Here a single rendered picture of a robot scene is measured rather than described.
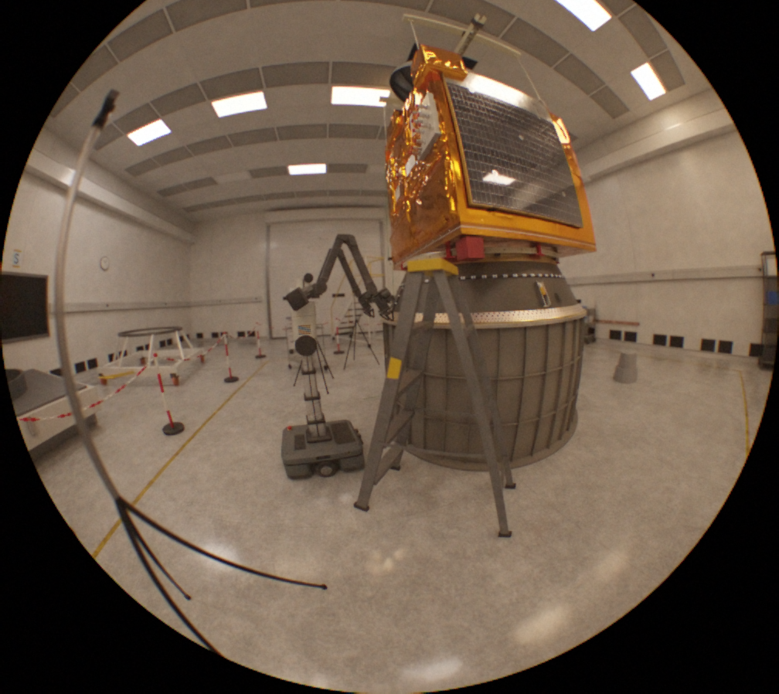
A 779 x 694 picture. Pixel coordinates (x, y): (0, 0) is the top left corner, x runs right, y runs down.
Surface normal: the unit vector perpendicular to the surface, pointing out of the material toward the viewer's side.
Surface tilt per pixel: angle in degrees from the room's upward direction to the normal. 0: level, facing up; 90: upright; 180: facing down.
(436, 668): 0
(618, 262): 90
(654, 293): 90
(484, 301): 62
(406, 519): 0
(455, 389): 90
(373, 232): 90
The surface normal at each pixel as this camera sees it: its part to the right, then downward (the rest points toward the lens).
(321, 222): 0.23, 0.01
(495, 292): -0.27, -0.43
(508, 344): -0.22, 0.04
